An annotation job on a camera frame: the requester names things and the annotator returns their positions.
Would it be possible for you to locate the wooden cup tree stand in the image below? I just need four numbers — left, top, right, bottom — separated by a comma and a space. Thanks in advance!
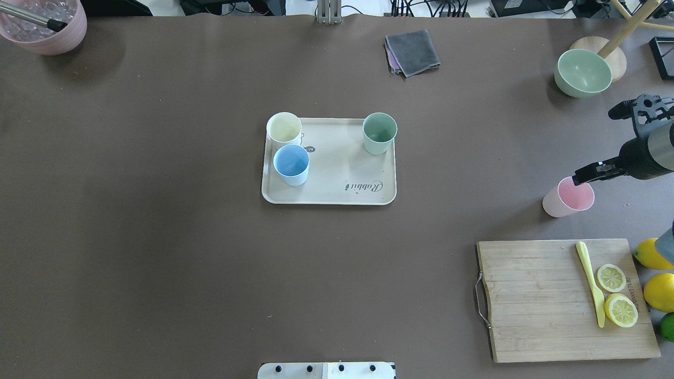
570, 1, 673, 83

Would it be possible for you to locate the yellow plastic knife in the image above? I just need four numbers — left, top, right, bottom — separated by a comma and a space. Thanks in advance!
576, 241, 606, 328

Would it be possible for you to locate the green bowl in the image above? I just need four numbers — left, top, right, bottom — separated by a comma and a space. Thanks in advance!
554, 49, 613, 98

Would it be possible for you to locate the green lime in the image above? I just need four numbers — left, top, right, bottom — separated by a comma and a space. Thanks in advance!
659, 312, 674, 343

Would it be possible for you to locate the mirror tray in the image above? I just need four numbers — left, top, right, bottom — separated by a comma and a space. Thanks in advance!
648, 36, 673, 80

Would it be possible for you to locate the cream cup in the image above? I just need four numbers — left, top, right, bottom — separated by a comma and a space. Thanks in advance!
266, 111, 302, 149

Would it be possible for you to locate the pink bowl with ice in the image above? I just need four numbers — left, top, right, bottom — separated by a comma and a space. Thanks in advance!
1, 1, 87, 55

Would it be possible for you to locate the grey folded cloth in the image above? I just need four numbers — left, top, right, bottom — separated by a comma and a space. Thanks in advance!
384, 29, 441, 78

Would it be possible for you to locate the green cup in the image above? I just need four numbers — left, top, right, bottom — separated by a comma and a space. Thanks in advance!
362, 112, 398, 155

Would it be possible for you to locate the pink cup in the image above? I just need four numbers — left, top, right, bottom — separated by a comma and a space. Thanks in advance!
542, 177, 595, 218

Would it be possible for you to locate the pink folded cloth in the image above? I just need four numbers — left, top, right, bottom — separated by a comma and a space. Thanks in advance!
384, 45, 402, 74

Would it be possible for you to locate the yellow lemon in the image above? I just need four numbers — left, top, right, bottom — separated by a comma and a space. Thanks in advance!
633, 238, 673, 271
643, 273, 673, 313

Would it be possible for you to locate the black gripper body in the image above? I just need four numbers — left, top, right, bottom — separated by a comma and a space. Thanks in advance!
608, 94, 673, 180

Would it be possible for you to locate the lemon slice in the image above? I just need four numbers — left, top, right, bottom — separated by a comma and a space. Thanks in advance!
596, 264, 627, 293
604, 293, 639, 328

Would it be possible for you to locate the metal muddler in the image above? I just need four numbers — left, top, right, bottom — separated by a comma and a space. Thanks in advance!
1, 2, 68, 32

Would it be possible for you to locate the blue cup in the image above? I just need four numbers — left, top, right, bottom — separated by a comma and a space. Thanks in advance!
272, 145, 310, 186

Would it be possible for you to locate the cream rabbit tray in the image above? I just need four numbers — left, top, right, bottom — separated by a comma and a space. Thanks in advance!
261, 117, 397, 206

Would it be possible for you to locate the wooden cutting board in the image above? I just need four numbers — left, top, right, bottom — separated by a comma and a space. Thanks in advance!
477, 239, 660, 364

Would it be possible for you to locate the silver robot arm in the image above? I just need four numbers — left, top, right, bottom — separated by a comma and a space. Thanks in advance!
571, 94, 673, 186

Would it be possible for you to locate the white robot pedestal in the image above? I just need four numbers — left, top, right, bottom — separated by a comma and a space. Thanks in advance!
257, 361, 397, 378

